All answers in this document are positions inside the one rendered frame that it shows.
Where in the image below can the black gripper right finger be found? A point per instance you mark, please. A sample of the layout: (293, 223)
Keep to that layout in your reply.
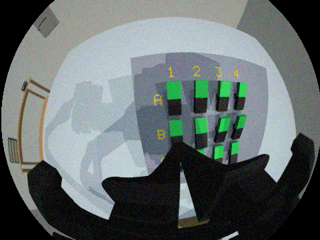
(207, 179)

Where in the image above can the grey switch panel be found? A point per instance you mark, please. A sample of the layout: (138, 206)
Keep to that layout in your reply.
(215, 104)

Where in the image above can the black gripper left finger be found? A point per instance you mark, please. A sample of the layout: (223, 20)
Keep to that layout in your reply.
(159, 188)

